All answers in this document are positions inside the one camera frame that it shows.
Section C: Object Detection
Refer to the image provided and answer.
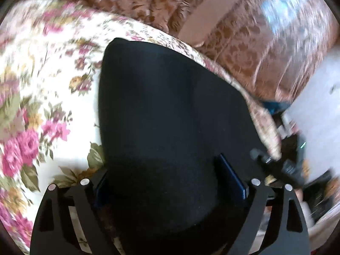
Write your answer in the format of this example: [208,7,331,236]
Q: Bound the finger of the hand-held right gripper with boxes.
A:
[250,149,306,190]
[262,99,291,123]

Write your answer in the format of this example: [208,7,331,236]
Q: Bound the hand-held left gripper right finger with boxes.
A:
[214,153,311,255]

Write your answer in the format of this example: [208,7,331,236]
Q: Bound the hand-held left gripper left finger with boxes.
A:
[30,169,123,255]

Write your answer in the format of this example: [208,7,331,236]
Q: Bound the black pants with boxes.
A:
[96,37,267,255]

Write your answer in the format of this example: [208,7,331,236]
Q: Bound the white floral bedsheet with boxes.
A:
[0,0,283,255]

